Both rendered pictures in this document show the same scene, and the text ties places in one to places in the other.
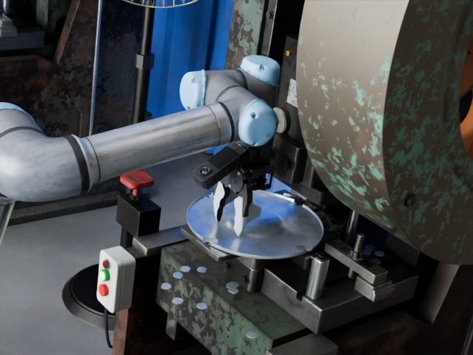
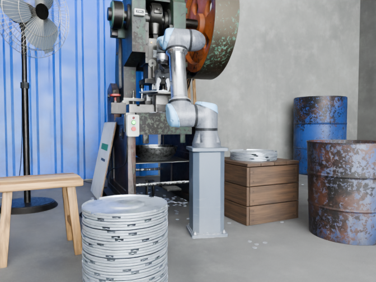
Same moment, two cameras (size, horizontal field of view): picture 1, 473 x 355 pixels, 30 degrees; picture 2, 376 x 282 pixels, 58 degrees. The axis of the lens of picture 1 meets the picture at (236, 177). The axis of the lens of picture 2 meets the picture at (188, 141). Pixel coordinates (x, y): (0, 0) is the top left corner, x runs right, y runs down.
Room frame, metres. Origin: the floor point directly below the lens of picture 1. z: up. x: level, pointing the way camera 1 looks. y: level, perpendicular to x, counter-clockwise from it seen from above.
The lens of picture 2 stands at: (0.65, 2.10, 0.57)
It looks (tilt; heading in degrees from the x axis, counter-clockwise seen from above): 3 degrees down; 290
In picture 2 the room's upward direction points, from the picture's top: straight up
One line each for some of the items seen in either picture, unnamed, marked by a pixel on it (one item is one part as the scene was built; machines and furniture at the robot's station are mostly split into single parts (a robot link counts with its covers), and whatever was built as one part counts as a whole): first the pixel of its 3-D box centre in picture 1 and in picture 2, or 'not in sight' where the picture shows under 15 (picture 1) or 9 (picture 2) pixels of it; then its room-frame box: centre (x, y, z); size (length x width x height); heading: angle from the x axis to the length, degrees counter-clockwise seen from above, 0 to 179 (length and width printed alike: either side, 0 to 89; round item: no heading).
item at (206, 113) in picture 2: not in sight; (205, 114); (1.18, 0.41, 0.62); 0.13 x 0.12 x 0.14; 34
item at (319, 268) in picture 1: (317, 275); not in sight; (1.53, -0.19, 0.75); 0.03 x 0.03 x 0.10; 42
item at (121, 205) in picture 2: not in sight; (125, 203); (1.26, 1.08, 0.29); 0.29 x 0.29 x 0.01
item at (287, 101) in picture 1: (313, 106); (156, 59); (1.72, -0.14, 1.04); 0.17 x 0.15 x 0.30; 132
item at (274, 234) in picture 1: (255, 221); (160, 92); (1.65, -0.05, 0.79); 0.29 x 0.29 x 0.01
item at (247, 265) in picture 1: (241, 254); (161, 102); (1.63, -0.04, 0.72); 0.25 x 0.14 x 0.14; 132
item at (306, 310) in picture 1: (298, 253); (154, 109); (1.75, -0.17, 0.68); 0.45 x 0.30 x 0.06; 42
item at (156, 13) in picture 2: not in sight; (154, 27); (1.75, -0.17, 1.27); 0.21 x 0.12 x 0.34; 132
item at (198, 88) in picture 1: (216, 94); (167, 42); (1.55, 0.06, 1.10); 0.11 x 0.11 x 0.08; 34
